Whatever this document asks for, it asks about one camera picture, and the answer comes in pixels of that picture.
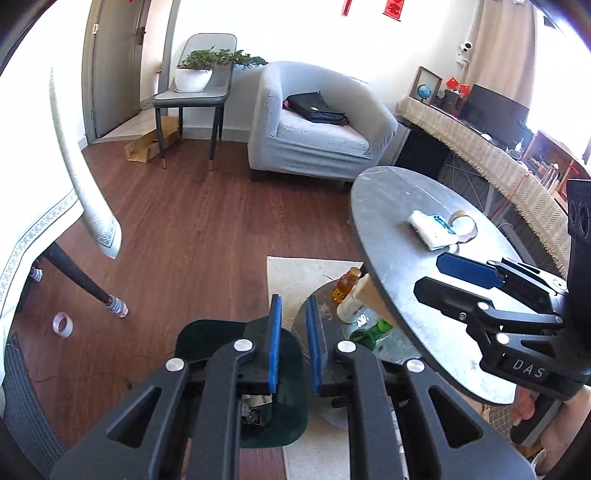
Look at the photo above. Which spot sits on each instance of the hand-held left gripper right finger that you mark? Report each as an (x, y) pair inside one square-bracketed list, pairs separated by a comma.
[(315, 350)]

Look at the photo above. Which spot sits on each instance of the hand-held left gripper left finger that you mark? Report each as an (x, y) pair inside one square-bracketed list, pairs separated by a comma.
[(274, 346)]

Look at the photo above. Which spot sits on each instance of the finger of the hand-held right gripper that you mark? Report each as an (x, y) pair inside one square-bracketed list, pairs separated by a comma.
[(443, 295), (466, 270)]

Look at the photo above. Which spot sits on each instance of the paper ball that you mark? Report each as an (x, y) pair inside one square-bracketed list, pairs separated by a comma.
[(254, 410)]

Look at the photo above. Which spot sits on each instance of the dark green trash bin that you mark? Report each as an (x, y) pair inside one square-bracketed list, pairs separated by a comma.
[(194, 337)]

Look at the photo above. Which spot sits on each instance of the person's right hand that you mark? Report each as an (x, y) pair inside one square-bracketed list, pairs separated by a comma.
[(524, 406)]

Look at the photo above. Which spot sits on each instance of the brown cardboard tape roll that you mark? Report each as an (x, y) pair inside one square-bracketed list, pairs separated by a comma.
[(471, 226)]

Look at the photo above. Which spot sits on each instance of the white blue tissue pack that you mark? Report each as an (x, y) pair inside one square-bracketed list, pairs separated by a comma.
[(429, 228)]

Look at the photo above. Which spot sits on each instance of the white plastic bottle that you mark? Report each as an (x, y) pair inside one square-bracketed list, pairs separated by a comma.
[(351, 307)]

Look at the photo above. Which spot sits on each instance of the green glass bottle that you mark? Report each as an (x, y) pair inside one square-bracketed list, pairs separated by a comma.
[(369, 334)]

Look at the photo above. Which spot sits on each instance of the orange bear-shaped bottle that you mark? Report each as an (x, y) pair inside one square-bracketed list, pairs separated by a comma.
[(346, 286)]

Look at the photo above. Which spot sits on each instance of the round grey marble table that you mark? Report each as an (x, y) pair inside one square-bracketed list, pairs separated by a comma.
[(397, 240)]

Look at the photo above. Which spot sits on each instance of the beige rug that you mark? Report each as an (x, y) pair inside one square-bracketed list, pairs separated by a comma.
[(295, 277)]

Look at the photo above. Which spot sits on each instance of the beige lace desk cloth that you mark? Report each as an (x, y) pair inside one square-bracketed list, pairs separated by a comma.
[(480, 157)]

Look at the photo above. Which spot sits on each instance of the wooden bookshelf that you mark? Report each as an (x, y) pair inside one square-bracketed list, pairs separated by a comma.
[(554, 161)]

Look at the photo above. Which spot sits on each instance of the black monitor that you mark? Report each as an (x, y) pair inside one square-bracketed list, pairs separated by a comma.
[(498, 113)]

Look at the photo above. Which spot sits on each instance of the striped table leg sock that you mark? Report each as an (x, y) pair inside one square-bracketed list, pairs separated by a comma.
[(117, 308), (36, 275)]

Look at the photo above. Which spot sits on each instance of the small brown box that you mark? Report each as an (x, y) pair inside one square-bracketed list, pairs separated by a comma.
[(450, 102)]

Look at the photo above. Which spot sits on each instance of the small blue globe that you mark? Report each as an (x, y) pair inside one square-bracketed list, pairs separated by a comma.
[(424, 91)]

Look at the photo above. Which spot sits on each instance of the small red flags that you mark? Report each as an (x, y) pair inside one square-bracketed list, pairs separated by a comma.
[(457, 85)]

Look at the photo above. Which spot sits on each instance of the grey armchair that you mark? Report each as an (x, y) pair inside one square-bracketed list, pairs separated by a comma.
[(314, 157)]

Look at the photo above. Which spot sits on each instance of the black-legged dining table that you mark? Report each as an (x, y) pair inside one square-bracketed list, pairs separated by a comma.
[(74, 272)]

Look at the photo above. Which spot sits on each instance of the white tape roll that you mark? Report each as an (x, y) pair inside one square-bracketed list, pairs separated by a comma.
[(55, 323)]

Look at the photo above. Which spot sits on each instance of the beige curtain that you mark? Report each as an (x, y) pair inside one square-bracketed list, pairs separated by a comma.
[(503, 46)]

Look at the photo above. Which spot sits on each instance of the black handbag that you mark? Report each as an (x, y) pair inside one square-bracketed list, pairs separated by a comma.
[(309, 104)]

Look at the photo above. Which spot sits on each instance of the flat cardboard box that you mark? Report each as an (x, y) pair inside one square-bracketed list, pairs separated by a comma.
[(143, 150)]

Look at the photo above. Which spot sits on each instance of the grey ribbed fabric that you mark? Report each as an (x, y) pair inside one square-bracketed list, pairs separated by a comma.
[(27, 406)]

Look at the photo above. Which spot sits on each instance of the pale green patterned tablecloth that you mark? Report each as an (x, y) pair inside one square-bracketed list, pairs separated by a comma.
[(83, 175)]

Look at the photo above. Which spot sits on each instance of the grey dining chair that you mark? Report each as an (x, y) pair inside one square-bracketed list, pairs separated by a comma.
[(221, 87)]

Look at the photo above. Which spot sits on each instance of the potted plant in white pot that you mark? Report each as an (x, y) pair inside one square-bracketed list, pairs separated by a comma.
[(194, 81)]

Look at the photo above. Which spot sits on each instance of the grey door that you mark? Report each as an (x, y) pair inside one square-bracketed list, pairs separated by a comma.
[(115, 69)]

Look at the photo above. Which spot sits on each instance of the wooden picture frame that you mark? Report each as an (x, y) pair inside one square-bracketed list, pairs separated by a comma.
[(434, 76)]

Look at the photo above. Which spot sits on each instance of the white security camera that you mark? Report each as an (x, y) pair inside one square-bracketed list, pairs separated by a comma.
[(466, 48)]

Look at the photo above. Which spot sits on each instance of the red wall scroll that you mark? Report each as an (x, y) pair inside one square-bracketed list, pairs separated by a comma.
[(396, 8)]

